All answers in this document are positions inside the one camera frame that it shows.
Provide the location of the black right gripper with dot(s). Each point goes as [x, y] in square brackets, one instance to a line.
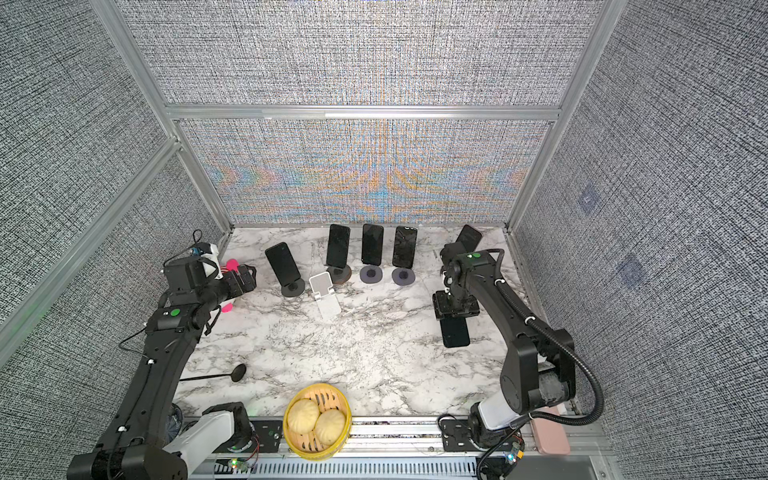
[442, 306]

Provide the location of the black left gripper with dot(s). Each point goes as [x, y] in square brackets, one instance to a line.
[249, 281]

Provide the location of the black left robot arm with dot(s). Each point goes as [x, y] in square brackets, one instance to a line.
[135, 444]

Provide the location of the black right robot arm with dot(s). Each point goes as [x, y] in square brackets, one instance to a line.
[538, 371]

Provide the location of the black round phone stand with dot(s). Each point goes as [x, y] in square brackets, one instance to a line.
[293, 289]

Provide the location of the purple round phone stand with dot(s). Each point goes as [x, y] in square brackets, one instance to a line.
[371, 274]

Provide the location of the white folding phone stand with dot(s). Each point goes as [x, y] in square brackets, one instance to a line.
[323, 292]

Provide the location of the brown round phone stand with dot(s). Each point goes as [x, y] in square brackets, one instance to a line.
[340, 276]

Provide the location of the pink phone case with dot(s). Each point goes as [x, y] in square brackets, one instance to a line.
[550, 438]

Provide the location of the pink white plush toy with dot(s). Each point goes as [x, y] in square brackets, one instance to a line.
[230, 264]

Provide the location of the black spoon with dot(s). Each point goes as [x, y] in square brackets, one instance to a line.
[235, 375]

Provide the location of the left steamed bun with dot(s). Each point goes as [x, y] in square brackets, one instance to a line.
[302, 416]

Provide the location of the steamed bun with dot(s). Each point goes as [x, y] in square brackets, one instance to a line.
[329, 427]
[302, 416]

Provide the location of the yellow bamboo steamer basket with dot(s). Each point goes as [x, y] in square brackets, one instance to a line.
[327, 397]

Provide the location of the right steamed bun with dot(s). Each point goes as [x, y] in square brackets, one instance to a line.
[329, 427]

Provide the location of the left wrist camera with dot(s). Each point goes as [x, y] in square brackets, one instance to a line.
[209, 259]

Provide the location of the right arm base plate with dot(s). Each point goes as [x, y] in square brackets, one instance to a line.
[456, 435]

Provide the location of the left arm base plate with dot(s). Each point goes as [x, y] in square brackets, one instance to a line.
[267, 434]

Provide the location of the aluminium front rail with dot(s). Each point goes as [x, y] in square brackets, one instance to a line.
[410, 447]

